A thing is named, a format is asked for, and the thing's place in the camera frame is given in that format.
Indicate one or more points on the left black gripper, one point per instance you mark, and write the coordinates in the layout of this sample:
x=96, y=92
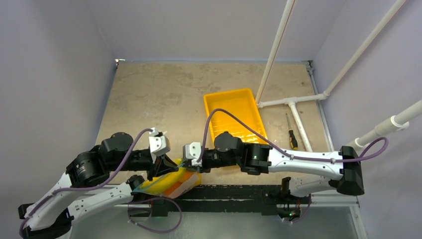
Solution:
x=162, y=164

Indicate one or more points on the clear zip bag blue zipper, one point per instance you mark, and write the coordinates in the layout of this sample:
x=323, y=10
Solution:
x=171, y=185

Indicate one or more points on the yellow banana bunch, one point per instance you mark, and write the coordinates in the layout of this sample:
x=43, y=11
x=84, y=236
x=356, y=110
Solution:
x=160, y=184

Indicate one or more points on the orange fruit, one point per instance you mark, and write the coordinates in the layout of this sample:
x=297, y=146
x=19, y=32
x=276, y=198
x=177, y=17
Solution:
x=179, y=188

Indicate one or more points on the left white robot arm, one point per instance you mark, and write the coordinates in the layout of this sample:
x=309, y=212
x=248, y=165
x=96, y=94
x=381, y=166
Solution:
x=62, y=206

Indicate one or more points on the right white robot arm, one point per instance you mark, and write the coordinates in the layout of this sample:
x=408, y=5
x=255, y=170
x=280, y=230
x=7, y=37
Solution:
x=339, y=170

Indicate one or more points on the yellow plastic tray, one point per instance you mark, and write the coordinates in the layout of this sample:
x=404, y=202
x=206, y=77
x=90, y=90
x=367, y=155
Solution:
x=241, y=103

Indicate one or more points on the black yellow screwdriver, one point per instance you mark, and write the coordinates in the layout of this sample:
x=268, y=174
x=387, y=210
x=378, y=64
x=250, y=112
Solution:
x=292, y=138

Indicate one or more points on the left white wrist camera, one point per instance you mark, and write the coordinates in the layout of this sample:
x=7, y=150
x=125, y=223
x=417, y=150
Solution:
x=159, y=144

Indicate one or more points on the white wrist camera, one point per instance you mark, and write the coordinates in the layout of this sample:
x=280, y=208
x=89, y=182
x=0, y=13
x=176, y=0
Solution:
x=159, y=144
x=191, y=154

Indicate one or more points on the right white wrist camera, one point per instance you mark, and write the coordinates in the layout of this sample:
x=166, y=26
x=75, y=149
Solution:
x=191, y=154

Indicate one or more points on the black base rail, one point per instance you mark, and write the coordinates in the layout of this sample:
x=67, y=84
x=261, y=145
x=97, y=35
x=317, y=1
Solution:
x=267, y=200

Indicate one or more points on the aluminium frame rail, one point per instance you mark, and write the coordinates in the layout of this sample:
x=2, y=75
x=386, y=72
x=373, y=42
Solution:
x=349, y=205

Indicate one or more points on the white pvc pipe frame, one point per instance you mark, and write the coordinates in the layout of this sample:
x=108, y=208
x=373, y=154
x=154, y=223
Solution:
x=385, y=80

